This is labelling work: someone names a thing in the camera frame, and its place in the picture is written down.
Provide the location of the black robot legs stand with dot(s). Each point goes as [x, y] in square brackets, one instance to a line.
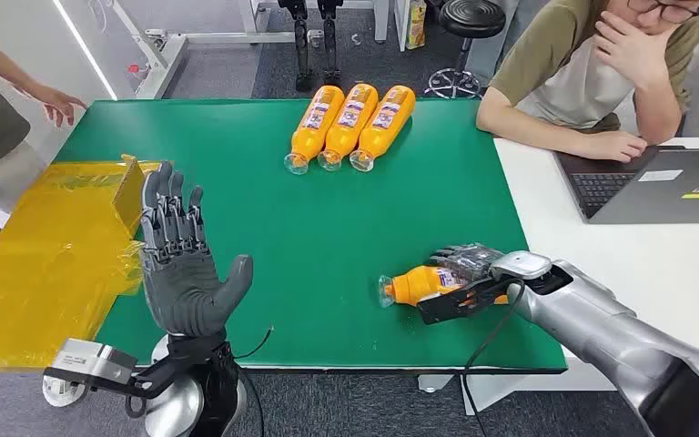
[302, 54]

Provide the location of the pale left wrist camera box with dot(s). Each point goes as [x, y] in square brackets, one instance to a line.
[93, 359]

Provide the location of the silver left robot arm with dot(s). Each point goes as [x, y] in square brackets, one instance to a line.
[205, 392]

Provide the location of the yellow carton box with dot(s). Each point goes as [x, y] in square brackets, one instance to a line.
[416, 24]

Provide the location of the yellow plastic box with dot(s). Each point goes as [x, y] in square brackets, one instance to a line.
[42, 265]

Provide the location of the seated person with glasses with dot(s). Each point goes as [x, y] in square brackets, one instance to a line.
[566, 72]

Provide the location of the white metal desk frame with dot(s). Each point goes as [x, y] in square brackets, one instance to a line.
[171, 54]

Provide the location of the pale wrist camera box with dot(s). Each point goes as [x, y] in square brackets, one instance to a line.
[521, 264]
[93, 359]

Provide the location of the green table mat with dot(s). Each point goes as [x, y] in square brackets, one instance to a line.
[325, 241]

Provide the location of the white laptop label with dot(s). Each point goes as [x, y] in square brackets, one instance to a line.
[660, 175]

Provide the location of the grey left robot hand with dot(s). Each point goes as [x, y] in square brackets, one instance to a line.
[183, 283]

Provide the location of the dark grey laptop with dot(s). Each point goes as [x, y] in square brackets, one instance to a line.
[657, 199]

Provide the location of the black round stool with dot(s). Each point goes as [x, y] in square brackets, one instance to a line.
[471, 18]

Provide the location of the white table foot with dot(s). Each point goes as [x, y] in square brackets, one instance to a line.
[63, 392]
[435, 383]

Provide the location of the black left camera bracket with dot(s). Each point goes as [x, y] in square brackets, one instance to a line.
[144, 383]

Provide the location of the orange juice bottle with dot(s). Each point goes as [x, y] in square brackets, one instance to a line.
[315, 123]
[384, 123]
[349, 120]
[416, 284]

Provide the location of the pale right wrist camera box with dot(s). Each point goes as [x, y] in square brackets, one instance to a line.
[521, 264]

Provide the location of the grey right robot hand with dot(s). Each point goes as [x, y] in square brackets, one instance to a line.
[470, 259]

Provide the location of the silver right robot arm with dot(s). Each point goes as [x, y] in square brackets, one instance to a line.
[603, 329]

